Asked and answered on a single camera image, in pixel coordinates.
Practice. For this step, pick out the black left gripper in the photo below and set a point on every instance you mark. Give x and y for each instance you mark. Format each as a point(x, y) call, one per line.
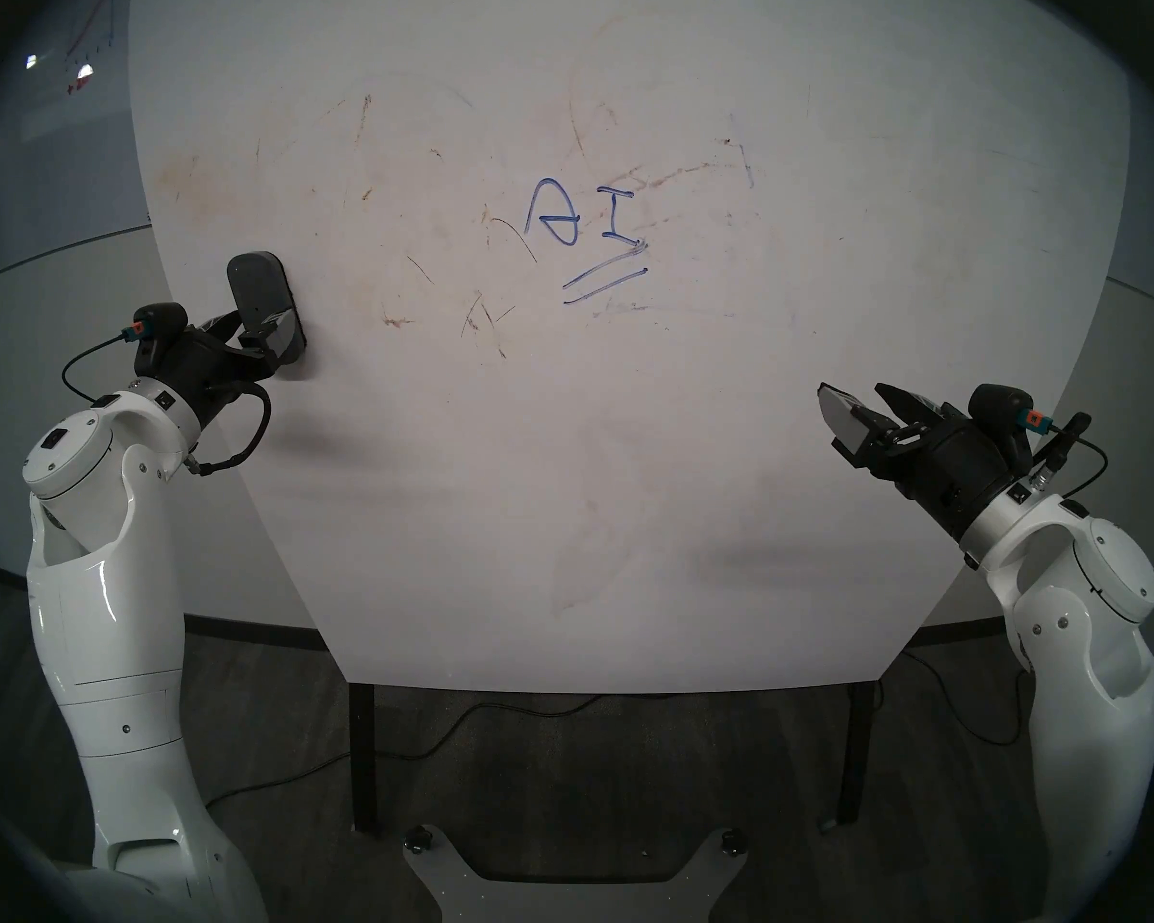
point(202, 368)

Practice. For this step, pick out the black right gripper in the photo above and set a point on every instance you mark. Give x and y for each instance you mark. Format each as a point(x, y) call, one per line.
point(952, 474)

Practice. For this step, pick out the dark grey whiteboard eraser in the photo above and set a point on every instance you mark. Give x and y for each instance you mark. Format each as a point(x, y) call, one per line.
point(255, 282)

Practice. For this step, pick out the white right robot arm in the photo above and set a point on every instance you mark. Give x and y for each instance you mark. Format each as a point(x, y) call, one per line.
point(1087, 690)

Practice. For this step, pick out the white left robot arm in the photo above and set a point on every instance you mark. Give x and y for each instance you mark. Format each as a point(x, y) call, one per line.
point(106, 594)

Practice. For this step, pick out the large white whiteboard panel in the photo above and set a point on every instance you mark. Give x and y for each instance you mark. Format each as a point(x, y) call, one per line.
point(635, 450)

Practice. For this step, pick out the black base knob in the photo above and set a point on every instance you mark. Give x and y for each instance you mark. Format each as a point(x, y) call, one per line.
point(733, 841)
point(416, 841)

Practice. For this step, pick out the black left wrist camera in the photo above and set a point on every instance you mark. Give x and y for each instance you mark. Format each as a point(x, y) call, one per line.
point(162, 320)

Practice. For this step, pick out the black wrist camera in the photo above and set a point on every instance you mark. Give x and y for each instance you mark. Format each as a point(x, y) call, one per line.
point(162, 320)
point(1000, 407)

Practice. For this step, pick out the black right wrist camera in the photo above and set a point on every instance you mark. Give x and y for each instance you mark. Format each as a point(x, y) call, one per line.
point(1000, 407)

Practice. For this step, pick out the glass wall board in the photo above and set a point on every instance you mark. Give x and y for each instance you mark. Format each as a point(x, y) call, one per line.
point(48, 162)

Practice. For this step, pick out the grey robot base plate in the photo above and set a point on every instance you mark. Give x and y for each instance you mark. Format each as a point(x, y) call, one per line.
point(577, 897)

